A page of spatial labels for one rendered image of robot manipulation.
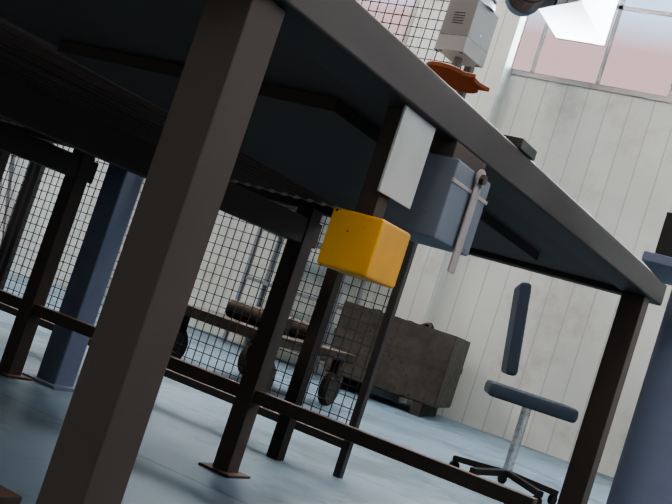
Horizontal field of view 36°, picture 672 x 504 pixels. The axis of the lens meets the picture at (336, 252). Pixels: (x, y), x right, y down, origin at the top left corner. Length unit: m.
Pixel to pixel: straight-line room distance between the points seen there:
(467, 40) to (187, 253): 1.01
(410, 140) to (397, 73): 0.12
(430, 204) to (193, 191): 0.52
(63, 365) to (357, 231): 2.62
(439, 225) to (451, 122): 0.15
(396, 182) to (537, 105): 8.33
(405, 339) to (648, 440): 6.35
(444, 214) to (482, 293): 7.93
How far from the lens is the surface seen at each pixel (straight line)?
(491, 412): 9.27
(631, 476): 2.12
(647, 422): 2.12
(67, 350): 3.86
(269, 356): 3.18
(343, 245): 1.35
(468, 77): 1.93
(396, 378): 8.38
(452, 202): 1.50
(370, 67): 1.26
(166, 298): 1.06
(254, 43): 1.09
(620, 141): 9.43
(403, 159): 1.39
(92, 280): 3.84
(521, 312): 5.19
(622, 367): 2.74
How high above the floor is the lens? 0.56
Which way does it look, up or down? 3 degrees up
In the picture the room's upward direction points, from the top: 18 degrees clockwise
